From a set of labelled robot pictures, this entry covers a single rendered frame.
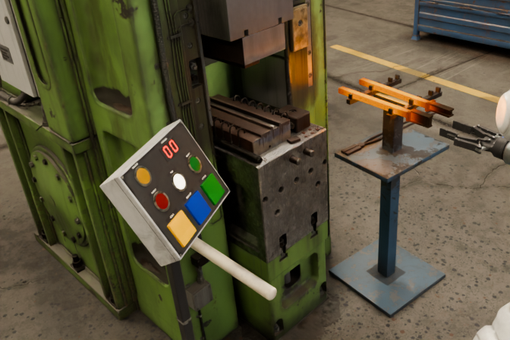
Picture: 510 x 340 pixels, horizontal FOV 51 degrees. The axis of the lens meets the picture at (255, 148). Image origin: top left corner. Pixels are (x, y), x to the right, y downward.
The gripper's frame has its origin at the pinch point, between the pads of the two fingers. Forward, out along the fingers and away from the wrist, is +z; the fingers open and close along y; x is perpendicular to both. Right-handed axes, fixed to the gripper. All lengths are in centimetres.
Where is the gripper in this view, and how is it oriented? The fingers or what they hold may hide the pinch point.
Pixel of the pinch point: (454, 130)
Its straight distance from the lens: 199.9
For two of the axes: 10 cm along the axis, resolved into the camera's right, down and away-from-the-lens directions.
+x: -0.8, -8.7, -4.8
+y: 7.9, -3.5, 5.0
